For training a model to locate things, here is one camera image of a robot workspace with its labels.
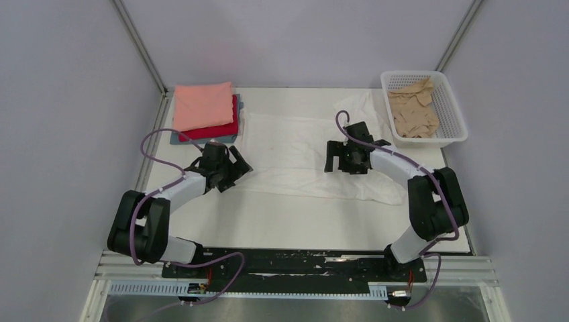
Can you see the folded red t-shirt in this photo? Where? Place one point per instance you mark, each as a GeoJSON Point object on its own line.
{"type": "Point", "coordinates": [226, 133]}

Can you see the white plastic laundry basket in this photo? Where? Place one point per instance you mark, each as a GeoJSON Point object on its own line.
{"type": "Point", "coordinates": [452, 127]}

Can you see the folded teal t-shirt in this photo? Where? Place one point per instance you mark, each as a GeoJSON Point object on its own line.
{"type": "Point", "coordinates": [201, 127]}

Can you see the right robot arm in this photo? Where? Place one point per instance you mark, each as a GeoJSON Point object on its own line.
{"type": "Point", "coordinates": [436, 205]}

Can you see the white t-shirt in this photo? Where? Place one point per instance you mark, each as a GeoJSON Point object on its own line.
{"type": "Point", "coordinates": [287, 155]}

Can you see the aluminium frame post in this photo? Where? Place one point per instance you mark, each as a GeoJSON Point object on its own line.
{"type": "Point", "coordinates": [459, 34]}
{"type": "Point", "coordinates": [136, 39]}

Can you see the beige t-shirt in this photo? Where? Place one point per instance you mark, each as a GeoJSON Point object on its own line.
{"type": "Point", "coordinates": [412, 112]}

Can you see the right aluminium frame post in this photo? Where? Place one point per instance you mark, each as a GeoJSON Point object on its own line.
{"type": "Point", "coordinates": [459, 34]}

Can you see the left aluminium frame post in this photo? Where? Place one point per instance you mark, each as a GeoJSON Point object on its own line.
{"type": "Point", "coordinates": [136, 39]}

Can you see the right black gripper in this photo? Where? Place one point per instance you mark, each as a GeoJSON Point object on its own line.
{"type": "Point", "coordinates": [337, 148]}

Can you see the folded salmon pink t-shirt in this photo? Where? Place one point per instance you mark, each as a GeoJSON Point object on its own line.
{"type": "Point", "coordinates": [202, 106]}

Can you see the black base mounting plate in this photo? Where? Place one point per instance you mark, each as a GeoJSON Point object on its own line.
{"type": "Point", "coordinates": [304, 271]}

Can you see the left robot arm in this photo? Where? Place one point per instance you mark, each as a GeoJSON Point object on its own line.
{"type": "Point", "coordinates": [141, 228]}

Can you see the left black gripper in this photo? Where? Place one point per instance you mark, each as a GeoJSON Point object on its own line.
{"type": "Point", "coordinates": [241, 168]}

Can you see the white slotted cable duct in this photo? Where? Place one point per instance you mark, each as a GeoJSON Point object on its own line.
{"type": "Point", "coordinates": [182, 289]}

